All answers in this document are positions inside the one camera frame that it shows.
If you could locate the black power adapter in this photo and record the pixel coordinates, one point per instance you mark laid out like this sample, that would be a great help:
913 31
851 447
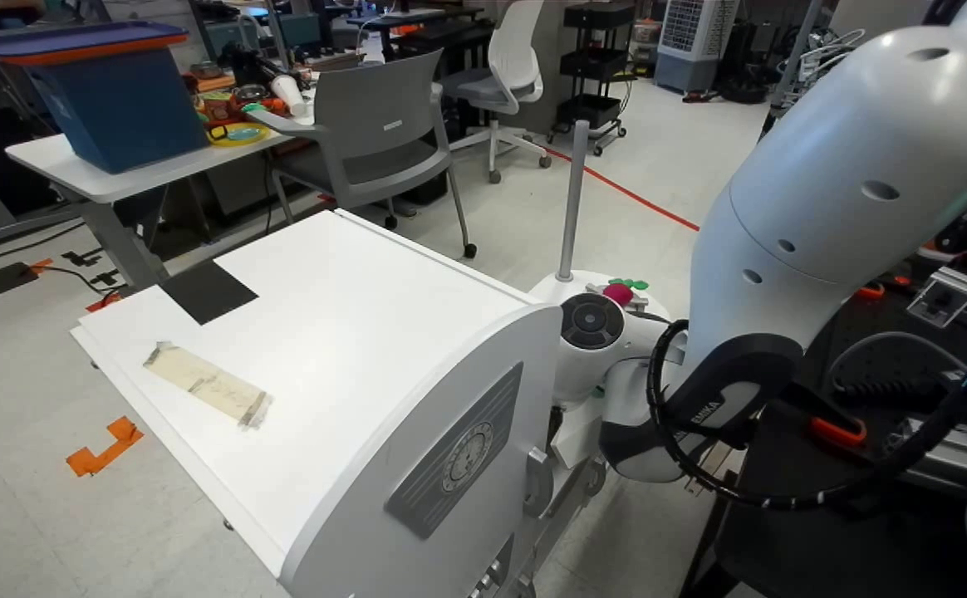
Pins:
3 276

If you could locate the white mesh office chair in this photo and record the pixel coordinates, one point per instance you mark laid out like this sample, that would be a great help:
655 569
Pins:
509 68

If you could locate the white toy kitchen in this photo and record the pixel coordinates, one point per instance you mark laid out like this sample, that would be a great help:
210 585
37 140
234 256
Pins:
336 334

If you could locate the black wheeled cart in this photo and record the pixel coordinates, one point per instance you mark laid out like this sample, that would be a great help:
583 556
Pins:
599 55

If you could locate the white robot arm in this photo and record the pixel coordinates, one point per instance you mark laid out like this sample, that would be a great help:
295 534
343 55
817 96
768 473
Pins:
858 167

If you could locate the pink green plush radish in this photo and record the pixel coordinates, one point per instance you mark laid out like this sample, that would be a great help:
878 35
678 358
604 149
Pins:
621 293

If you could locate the grey toy kitchen pole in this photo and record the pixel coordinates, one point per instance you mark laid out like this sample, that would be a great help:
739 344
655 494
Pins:
574 200

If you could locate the blue storage bin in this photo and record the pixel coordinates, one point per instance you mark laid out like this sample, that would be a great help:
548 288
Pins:
118 100

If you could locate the grey plastic chair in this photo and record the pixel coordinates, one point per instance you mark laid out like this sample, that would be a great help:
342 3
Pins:
377 122

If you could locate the white table grey legs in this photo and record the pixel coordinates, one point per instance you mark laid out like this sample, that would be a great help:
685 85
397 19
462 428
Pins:
96 178

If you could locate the black square patch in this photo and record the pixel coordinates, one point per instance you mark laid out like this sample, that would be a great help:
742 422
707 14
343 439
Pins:
209 292

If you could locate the white tower appliance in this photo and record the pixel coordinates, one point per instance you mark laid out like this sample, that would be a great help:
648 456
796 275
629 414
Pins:
693 35

